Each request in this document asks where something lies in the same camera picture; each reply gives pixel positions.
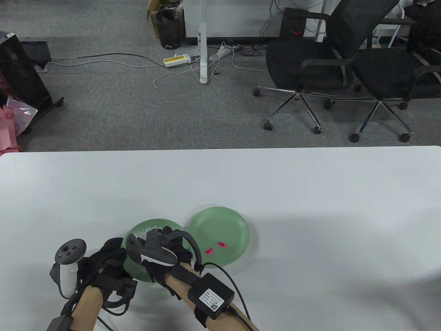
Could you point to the black computer tower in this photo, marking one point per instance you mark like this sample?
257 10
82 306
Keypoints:
291 20

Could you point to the person's right hand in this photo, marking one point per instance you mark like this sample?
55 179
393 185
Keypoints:
179 248

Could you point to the grey white right controller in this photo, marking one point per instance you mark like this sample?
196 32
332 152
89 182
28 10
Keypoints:
156 253

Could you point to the grey white controller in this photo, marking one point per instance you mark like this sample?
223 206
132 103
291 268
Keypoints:
156 253
70 251

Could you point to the black right forearm sensor box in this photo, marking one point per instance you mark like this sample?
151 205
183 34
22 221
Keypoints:
210 294

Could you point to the yellow power strip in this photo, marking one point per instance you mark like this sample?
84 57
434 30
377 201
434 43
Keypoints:
176 61

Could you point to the black mesh office chair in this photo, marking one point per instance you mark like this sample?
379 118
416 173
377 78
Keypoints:
296 62
386 72

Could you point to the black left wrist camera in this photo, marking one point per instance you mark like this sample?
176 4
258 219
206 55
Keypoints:
126 288

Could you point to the black left forearm sensor box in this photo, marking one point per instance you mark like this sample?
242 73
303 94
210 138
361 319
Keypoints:
58 324

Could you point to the white power strip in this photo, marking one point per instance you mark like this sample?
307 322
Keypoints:
222 51

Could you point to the white stool frame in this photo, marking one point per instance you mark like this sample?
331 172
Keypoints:
394 34

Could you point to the black trash bin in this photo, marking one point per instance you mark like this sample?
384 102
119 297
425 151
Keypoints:
170 31

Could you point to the cardboard box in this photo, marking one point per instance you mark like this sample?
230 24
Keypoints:
153 17

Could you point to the green plate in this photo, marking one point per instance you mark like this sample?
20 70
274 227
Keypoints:
132 272
224 224

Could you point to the black bag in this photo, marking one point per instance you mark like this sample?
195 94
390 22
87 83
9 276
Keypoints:
423 20

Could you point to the white desk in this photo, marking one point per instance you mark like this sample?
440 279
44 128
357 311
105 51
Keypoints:
204 51

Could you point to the black rolling cabinet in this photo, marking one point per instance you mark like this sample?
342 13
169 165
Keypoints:
20 76

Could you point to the grey white left controller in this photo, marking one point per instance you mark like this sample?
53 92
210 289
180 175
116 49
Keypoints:
70 251

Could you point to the person's left hand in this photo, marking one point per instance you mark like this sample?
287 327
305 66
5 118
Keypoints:
103 262

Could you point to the person's right forearm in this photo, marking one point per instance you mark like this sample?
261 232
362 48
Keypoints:
181 288

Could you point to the pink paper stack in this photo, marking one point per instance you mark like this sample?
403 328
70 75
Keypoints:
7 134

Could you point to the person's left forearm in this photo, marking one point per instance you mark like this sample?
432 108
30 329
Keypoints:
88 307

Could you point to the pink plastic bag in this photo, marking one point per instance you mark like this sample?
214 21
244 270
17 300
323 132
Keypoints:
20 113

